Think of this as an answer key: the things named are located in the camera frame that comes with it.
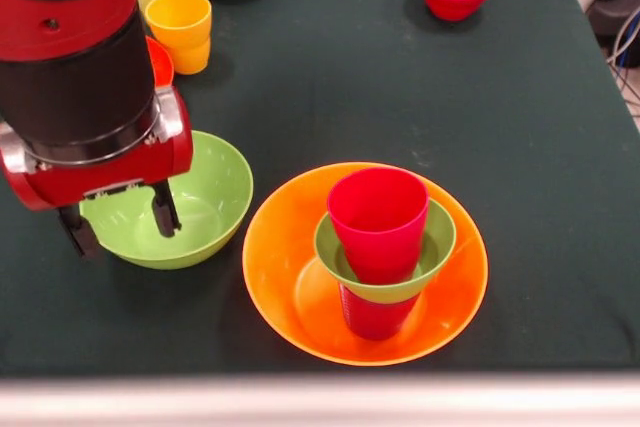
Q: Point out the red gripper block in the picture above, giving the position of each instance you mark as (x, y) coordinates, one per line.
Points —
(100, 172)

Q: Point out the large green bowl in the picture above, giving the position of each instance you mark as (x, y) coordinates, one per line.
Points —
(215, 187)

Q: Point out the large orange bowl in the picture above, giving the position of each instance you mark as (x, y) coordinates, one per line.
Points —
(280, 267)

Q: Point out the pink cup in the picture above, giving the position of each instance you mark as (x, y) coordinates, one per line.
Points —
(380, 242)

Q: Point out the purple cup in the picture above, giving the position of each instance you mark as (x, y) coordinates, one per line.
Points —
(375, 317)

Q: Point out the small green bowl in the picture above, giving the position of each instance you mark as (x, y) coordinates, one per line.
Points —
(442, 247)

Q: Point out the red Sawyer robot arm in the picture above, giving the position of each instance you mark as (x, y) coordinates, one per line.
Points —
(75, 72)

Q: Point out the wide red-orange bowl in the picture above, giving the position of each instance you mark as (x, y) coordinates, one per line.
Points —
(162, 67)

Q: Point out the yellow cup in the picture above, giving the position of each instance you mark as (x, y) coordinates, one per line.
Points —
(180, 32)

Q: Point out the dark green tablecloth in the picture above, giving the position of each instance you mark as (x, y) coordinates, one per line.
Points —
(500, 197)

